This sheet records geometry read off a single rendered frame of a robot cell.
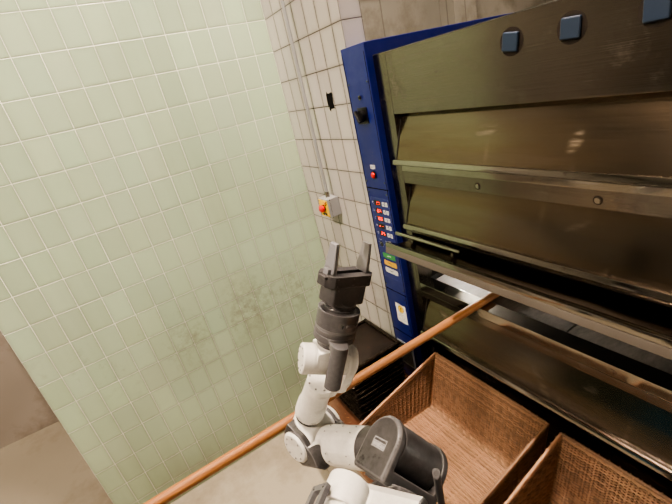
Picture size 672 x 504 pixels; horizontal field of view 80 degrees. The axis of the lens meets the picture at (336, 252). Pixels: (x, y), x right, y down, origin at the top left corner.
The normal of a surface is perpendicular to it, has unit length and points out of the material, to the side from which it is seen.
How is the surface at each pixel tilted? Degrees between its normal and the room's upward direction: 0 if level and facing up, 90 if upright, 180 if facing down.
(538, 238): 70
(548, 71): 90
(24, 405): 90
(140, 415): 90
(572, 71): 90
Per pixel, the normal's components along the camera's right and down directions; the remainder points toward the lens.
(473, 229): -0.86, 0.04
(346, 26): 0.51, 0.23
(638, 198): -0.83, 0.37
